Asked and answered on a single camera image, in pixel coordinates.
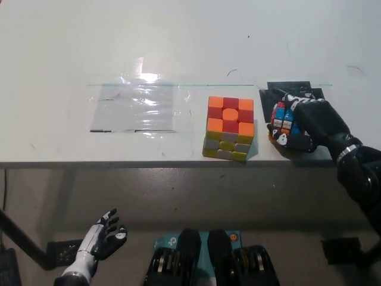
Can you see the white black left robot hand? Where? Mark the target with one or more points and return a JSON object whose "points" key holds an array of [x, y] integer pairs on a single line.
{"points": [[98, 242]]}

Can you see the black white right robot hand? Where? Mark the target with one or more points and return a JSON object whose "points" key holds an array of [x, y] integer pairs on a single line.
{"points": [[323, 125]]}

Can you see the small multicolour studded cube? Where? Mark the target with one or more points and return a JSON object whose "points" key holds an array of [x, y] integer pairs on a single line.
{"points": [[281, 114]]}

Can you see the big orange red yellow cube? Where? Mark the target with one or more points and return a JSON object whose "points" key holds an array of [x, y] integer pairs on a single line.
{"points": [[229, 125]]}

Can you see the black teal robot torso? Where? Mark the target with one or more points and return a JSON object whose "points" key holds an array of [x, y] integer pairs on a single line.
{"points": [[218, 259]]}

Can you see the black foot plate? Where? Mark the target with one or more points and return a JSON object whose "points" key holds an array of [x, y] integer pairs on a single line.
{"points": [[64, 251]]}

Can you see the black tape patch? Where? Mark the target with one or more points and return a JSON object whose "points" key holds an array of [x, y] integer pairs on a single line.
{"points": [[268, 102]]}

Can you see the black table leg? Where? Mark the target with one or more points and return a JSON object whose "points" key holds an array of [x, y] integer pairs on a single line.
{"points": [[22, 236]]}

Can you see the black box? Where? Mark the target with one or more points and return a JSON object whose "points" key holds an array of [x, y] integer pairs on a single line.
{"points": [[9, 268]]}

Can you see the clear plastic sheet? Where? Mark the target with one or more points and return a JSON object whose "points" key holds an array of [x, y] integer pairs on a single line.
{"points": [[132, 108]]}

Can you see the clear plastic film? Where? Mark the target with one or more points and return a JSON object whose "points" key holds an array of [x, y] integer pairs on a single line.
{"points": [[183, 111]]}

